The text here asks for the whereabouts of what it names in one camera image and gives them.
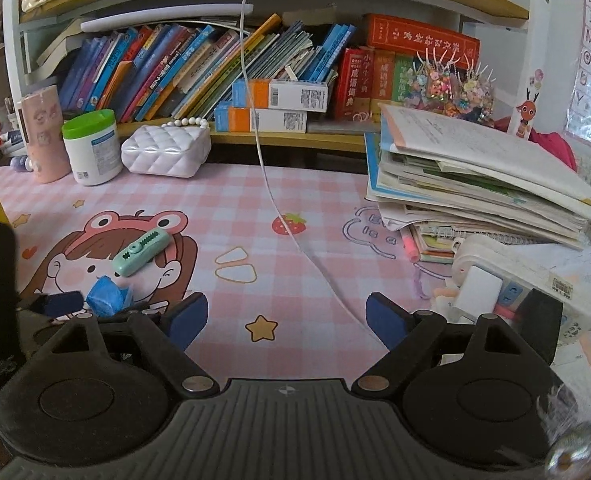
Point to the magenta cloth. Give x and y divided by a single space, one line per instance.
555 150

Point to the blue paper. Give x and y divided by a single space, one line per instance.
105 296

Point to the long red box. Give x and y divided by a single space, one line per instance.
420 37

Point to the green correction tape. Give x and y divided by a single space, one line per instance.
140 252

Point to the white power strip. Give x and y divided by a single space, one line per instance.
525 272

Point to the white charger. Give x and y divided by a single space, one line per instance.
478 295

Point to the pink cartoon tumbler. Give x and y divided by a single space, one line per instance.
43 135

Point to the white foam tube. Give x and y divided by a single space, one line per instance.
165 14

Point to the stack of workbooks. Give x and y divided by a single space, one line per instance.
475 175

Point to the pink highlighter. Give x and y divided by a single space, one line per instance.
410 247

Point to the orange dictionary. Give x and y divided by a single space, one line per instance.
383 77

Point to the white quilted purse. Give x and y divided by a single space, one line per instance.
168 147

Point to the green lid wipes canister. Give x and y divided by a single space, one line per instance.
93 152

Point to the red dictionary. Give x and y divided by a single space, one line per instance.
354 85

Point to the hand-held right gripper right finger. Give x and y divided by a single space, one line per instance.
386 321

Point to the colourful sequin hair clips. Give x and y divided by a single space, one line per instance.
450 90

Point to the green dictionary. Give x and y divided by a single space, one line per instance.
401 75

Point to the pink checkered tablecloth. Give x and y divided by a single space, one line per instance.
275 195

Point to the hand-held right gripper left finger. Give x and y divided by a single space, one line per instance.
190 321

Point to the orange and blue box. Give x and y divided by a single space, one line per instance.
285 95
260 120

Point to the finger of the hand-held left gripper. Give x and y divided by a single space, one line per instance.
143 308
63 304

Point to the cartoon deer card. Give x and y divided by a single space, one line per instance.
524 117

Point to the row of colourful books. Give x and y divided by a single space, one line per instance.
175 70

